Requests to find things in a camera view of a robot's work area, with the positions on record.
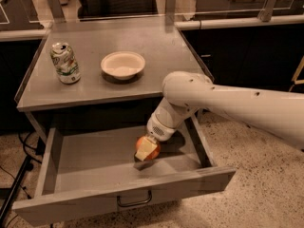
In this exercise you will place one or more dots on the crushed green soda can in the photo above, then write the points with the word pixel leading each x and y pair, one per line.
pixel 65 63

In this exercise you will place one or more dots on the grey metal cabinet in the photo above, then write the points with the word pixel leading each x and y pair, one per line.
pixel 158 41

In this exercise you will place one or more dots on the open grey top drawer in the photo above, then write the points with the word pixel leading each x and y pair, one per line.
pixel 82 175

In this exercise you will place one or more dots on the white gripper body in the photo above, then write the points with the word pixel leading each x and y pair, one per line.
pixel 159 129

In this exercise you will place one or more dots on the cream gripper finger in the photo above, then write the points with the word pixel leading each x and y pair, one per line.
pixel 146 148

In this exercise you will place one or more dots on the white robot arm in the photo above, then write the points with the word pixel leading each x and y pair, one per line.
pixel 276 112

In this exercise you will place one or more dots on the black drawer handle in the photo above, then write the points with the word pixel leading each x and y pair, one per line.
pixel 126 202

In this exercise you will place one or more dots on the white paper bowl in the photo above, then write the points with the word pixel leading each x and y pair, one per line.
pixel 122 65

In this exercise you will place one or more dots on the white counter rail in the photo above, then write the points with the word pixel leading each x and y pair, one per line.
pixel 240 22

